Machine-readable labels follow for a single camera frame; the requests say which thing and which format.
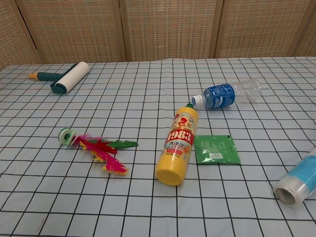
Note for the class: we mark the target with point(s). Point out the woven folding screen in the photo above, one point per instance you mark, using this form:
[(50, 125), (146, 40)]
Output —
[(158, 27)]

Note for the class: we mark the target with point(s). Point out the plastic wrap roll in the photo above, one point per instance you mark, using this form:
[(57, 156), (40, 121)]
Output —
[(297, 184)]

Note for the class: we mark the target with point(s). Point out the green foil sachet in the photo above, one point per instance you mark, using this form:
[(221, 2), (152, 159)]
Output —
[(216, 149)]

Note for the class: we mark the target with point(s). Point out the green white lint roller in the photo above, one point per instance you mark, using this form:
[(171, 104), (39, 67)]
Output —
[(71, 78)]

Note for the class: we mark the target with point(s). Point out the feather shuttlecock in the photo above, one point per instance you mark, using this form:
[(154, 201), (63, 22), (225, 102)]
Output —
[(98, 146)]

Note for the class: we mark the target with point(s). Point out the clear blue-label water bottle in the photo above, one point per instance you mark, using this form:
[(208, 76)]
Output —
[(222, 95)]

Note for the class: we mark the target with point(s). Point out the blue checkered tablecloth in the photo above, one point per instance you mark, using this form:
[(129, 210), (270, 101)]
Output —
[(153, 202)]

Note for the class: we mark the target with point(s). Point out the yellow 1983 bottle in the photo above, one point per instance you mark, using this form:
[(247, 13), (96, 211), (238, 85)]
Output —
[(177, 153)]

